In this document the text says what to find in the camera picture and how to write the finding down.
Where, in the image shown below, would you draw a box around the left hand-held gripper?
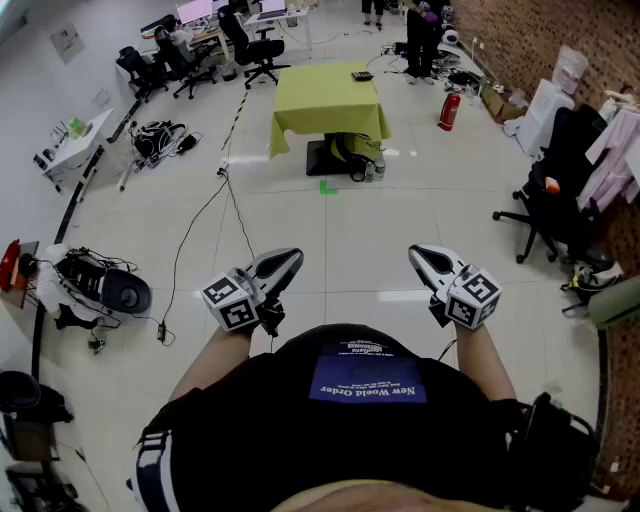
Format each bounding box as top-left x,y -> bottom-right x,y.
200,247 -> 305,337

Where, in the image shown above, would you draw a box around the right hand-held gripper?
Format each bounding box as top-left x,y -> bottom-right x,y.
408,243 -> 502,331

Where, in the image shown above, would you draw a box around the person's right forearm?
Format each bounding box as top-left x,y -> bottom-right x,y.
453,322 -> 517,401

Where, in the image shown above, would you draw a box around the person's left forearm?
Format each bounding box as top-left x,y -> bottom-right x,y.
168,324 -> 252,402

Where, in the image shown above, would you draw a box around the yellow-green and black backpack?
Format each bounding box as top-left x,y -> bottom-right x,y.
328,132 -> 385,182

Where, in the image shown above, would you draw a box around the red fire extinguisher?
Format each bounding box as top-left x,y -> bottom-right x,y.
438,91 -> 462,132

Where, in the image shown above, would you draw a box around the yellow and black floor tape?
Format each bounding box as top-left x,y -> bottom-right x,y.
221,89 -> 250,151

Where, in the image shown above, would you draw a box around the black and white floor backpack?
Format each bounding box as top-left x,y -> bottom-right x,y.
559,259 -> 625,316

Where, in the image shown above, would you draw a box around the black office chair with clothes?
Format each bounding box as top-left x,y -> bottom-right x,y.
492,104 -> 621,265

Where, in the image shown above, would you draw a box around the toppled black and white machine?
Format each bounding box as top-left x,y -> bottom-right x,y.
35,243 -> 154,331

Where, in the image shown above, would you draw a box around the yellow-green tablecloth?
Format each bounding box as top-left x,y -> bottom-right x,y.
268,61 -> 394,160

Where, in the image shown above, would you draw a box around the brown cardboard box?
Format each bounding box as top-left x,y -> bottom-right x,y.
479,82 -> 529,124

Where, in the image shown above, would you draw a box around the person's torso in black shirt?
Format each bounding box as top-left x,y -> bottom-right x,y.
132,323 -> 531,512

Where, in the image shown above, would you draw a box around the white tube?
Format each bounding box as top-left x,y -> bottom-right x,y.
115,158 -> 136,193

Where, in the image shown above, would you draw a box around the tall white box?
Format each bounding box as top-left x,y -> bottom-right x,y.
514,78 -> 576,157

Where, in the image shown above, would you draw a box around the black equipment pile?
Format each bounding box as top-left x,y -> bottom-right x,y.
432,49 -> 484,90

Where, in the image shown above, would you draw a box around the grey-green rounded object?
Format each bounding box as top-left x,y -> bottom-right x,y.
587,274 -> 640,331

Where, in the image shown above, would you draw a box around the pale hanging garments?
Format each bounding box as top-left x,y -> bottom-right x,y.
577,107 -> 640,214

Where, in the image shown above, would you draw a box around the black high-back office chair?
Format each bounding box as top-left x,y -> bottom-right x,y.
217,4 -> 292,90

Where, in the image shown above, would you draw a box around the black waist pack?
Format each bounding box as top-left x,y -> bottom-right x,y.
504,392 -> 601,512

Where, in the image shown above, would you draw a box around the small white table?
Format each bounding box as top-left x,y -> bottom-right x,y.
33,107 -> 115,194

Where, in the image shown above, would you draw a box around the white plastic bag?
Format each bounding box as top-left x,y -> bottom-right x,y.
552,44 -> 590,96

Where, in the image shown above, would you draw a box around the wooden office desk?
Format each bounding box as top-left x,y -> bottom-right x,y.
139,14 -> 234,66

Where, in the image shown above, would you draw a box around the white office desk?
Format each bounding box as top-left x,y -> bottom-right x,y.
243,7 -> 314,53

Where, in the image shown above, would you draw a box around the open laptop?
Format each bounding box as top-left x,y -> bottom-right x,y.
256,0 -> 289,20

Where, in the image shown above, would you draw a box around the brown wooden board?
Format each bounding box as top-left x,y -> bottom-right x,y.
0,240 -> 41,310

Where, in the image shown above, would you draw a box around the computer monitor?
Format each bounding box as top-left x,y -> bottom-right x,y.
175,0 -> 215,25

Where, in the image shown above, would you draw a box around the red plastic item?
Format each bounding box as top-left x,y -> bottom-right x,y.
0,238 -> 22,293

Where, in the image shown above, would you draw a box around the black equipment heap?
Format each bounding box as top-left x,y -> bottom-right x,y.
0,369 -> 76,461

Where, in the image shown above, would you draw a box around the black table pedestal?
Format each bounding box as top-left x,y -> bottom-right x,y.
305,132 -> 351,177

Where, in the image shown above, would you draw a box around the long black floor cable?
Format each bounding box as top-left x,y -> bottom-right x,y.
157,168 -> 257,347

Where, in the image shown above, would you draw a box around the black bag with cables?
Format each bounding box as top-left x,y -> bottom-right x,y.
131,119 -> 187,162

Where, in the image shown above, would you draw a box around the black floor cable cover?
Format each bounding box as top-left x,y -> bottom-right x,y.
30,97 -> 142,381

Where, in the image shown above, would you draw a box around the white and navy shoulder strap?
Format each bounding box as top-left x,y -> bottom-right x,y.
130,429 -> 181,512

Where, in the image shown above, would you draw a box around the white wall poster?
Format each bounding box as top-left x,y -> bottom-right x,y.
49,23 -> 86,65

